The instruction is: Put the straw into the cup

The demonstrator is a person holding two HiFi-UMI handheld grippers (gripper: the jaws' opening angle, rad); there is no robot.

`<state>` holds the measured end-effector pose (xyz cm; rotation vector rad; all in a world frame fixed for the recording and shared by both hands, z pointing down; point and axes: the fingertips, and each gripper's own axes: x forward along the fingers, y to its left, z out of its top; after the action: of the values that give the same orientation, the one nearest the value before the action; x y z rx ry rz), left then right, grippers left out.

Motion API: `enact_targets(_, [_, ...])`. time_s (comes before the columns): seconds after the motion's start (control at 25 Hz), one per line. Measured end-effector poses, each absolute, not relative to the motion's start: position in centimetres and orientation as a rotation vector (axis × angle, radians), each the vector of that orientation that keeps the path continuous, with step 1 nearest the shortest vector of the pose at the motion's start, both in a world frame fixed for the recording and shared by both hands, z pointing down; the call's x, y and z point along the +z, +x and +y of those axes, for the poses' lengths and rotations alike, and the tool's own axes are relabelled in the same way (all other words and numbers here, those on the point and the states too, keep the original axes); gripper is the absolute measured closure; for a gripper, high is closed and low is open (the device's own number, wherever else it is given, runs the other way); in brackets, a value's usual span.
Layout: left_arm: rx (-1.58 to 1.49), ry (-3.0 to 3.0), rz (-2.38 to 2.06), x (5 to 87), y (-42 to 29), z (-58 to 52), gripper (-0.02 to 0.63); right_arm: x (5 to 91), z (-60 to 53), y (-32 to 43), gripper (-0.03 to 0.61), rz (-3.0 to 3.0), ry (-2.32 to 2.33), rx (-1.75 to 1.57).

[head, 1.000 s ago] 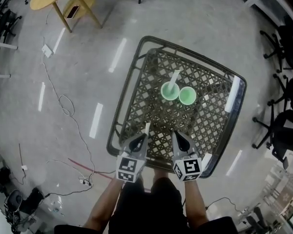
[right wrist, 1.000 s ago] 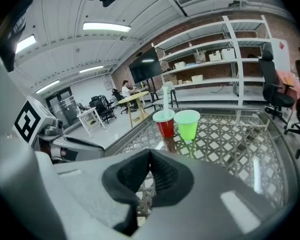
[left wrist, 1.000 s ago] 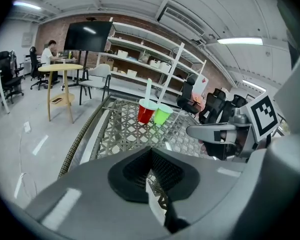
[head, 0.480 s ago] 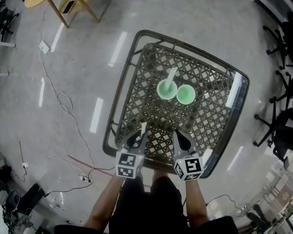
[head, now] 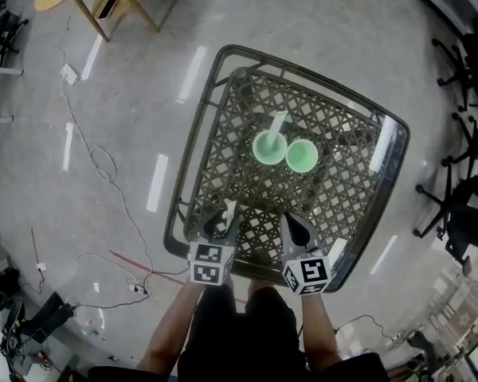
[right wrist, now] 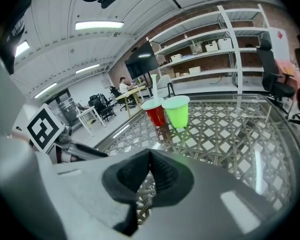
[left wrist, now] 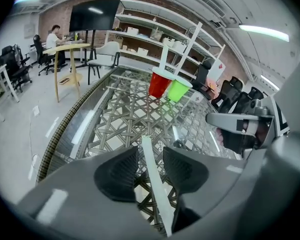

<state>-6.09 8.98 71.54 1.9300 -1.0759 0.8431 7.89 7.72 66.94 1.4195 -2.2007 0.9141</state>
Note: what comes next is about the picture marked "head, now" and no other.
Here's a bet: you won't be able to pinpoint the wicker glass-top table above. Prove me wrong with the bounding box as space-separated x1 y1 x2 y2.
163 45 412 294

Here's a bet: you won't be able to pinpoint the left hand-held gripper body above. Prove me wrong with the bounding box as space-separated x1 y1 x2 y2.
187 232 241 287

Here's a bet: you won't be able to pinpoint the white straw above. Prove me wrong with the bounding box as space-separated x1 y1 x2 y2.
264 110 289 151

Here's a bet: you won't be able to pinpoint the black office chair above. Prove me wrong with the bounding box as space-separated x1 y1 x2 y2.
412 175 478 268
439 111 478 179
431 33 478 111
0 0 29 68

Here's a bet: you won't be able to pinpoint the white power adapter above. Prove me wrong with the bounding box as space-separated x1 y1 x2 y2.
60 63 79 87

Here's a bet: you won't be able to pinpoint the person's black shorts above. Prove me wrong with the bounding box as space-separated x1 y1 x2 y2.
88 276 390 382

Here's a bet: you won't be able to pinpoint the black tablet with white frame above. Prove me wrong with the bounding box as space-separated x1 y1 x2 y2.
97 0 121 21

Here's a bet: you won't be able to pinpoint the green cup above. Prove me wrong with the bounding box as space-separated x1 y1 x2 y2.
284 138 319 173
251 131 288 166

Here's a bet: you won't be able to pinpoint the person's left forearm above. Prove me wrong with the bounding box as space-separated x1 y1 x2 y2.
136 279 206 374

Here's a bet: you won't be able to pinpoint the red floor cable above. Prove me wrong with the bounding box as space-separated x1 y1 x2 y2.
108 248 193 285

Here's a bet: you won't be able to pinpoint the white power strip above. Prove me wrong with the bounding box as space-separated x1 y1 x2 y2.
127 279 150 296
385 331 406 349

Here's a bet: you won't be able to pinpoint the long white cable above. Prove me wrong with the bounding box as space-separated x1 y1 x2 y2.
59 0 190 310

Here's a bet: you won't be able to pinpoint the person's right forearm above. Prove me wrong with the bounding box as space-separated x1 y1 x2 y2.
300 292 344 373

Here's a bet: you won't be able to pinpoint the white desk frame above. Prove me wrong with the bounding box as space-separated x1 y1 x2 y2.
0 64 25 126

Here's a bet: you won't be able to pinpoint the thin black cable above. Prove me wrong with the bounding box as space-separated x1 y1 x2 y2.
333 314 400 344

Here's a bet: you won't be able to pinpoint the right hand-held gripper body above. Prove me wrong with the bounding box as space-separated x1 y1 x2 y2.
282 244 331 297

